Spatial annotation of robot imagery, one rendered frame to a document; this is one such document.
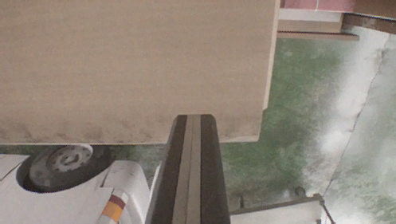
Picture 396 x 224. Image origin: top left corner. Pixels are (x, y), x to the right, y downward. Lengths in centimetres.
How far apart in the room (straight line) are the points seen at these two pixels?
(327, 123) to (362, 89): 35
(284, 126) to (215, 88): 150
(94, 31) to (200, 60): 9
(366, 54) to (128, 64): 163
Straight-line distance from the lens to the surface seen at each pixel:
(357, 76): 174
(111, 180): 133
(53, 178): 152
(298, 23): 131
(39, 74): 24
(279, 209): 208
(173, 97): 20
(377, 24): 126
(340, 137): 198
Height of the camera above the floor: 127
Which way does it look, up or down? 60 degrees down
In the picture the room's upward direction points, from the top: 179 degrees counter-clockwise
